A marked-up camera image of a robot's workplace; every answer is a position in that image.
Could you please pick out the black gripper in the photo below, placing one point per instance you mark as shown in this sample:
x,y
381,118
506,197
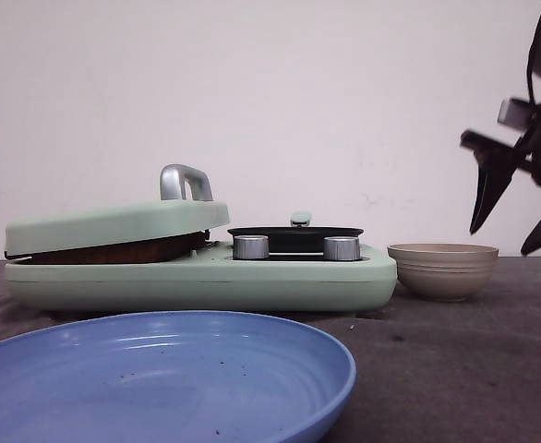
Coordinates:
x,y
497,162

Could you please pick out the beige ribbed bowl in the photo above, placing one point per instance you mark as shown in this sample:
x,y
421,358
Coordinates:
x,y
444,272

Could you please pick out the mint green sandwich maker lid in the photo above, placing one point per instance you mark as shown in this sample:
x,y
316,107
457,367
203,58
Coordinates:
x,y
185,206

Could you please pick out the white bread slice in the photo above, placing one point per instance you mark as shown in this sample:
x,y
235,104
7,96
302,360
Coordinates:
x,y
146,251

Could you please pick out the mint green breakfast maker base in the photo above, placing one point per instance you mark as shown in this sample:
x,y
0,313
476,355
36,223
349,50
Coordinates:
x,y
210,279

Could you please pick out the right silver control knob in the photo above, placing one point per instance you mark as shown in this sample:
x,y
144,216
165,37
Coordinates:
x,y
341,248

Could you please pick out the silver control knob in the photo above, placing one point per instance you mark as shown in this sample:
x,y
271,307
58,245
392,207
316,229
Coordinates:
x,y
251,247
341,248

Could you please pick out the small black frying pan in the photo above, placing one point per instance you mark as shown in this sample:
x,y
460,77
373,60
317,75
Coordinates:
x,y
296,239

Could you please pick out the left silver control knob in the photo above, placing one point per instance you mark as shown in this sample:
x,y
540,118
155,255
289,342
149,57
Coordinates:
x,y
251,247

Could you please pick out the blue plate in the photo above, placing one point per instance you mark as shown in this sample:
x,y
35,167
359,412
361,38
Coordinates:
x,y
186,376

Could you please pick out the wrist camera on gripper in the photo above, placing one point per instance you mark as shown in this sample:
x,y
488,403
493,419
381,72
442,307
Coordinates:
x,y
518,114

